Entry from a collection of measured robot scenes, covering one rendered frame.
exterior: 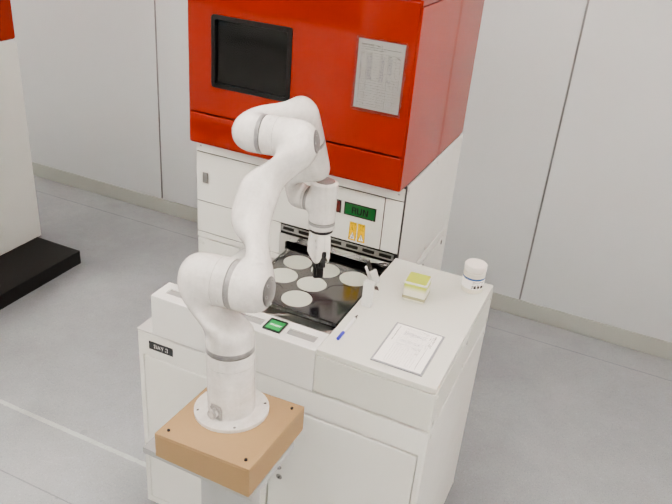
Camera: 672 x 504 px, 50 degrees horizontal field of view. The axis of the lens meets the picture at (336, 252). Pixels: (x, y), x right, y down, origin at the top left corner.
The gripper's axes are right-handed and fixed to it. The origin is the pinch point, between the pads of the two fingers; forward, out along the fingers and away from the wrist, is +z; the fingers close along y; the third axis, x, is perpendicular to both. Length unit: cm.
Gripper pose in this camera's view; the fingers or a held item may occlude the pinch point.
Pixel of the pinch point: (317, 271)
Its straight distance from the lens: 233.3
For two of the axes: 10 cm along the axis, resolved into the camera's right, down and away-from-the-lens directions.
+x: 9.5, -0.7, 2.9
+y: 2.9, 4.7, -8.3
